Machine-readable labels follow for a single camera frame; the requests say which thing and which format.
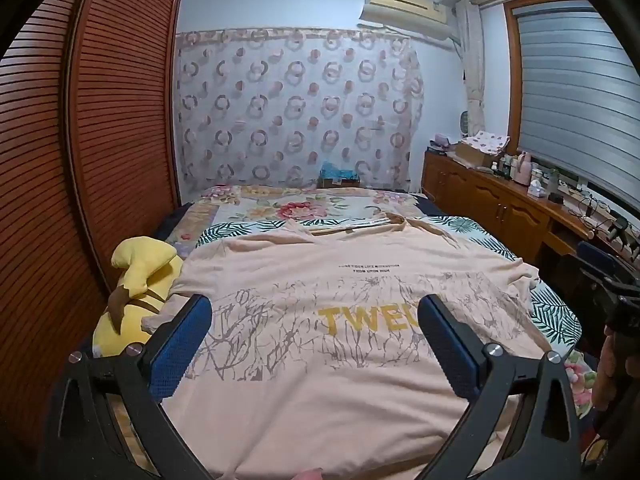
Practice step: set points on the tissue box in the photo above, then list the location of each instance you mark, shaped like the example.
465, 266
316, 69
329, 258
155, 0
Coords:
536, 190

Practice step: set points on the open cardboard box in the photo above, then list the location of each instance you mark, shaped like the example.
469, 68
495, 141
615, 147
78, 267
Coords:
467, 156

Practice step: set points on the wall air conditioner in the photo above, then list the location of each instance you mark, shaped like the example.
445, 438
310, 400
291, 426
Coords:
400, 5

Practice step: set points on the peach printed t-shirt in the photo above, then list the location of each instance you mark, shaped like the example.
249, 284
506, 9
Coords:
300, 385

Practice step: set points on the pink thermos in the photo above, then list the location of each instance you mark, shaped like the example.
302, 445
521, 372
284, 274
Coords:
523, 170

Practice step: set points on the grey window blind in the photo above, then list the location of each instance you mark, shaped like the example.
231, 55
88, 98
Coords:
575, 100

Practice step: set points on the wooden louvered wardrobe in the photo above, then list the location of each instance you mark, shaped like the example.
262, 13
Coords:
115, 110

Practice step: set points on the pink box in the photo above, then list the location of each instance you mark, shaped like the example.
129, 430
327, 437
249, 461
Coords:
441, 140

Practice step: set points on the green leaf print blanket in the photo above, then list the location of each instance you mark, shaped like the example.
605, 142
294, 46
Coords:
550, 310

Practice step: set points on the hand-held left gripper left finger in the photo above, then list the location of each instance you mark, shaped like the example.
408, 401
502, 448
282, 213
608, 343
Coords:
180, 345

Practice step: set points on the blue item on box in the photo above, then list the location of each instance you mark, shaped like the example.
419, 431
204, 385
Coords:
337, 175

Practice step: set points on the dark blue bed sheet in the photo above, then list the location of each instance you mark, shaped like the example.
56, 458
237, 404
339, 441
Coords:
430, 209

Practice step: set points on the small desk fan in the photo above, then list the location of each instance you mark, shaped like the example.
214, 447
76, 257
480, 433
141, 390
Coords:
465, 124

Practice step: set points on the wooden cabinet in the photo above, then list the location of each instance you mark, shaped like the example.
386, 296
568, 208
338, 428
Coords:
500, 205

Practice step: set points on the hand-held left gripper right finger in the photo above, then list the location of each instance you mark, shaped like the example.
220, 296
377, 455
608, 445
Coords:
445, 350

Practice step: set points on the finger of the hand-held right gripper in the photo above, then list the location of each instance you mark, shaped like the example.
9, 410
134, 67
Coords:
592, 252

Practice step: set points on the person's right hand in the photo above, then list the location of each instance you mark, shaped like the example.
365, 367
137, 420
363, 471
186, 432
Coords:
607, 370

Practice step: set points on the cluster of small bottles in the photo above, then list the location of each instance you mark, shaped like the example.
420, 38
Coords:
505, 165

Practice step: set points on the beige window curtain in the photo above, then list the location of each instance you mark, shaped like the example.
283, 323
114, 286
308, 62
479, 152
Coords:
472, 60

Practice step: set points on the circle patterned sheer curtain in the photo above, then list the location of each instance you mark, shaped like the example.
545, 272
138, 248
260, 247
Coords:
300, 110

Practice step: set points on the wooden window frame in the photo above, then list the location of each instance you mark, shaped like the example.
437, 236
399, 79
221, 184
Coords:
511, 85

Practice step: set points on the yellow plush toy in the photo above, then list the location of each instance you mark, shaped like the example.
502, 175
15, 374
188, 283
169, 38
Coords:
145, 265

